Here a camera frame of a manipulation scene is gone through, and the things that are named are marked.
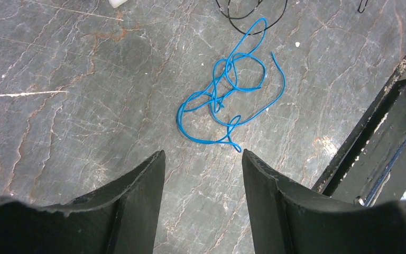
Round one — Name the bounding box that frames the white plastic bin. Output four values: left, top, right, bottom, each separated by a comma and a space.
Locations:
109, 0, 127, 8

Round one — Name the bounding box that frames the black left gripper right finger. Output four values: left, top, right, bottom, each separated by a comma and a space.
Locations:
242, 150, 406, 253

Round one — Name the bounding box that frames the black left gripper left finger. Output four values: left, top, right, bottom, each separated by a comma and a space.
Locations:
0, 151, 165, 253

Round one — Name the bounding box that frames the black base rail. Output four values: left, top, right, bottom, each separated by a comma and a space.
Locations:
312, 55, 406, 206

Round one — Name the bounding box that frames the blue cable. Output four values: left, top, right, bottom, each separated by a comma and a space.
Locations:
177, 17, 287, 153

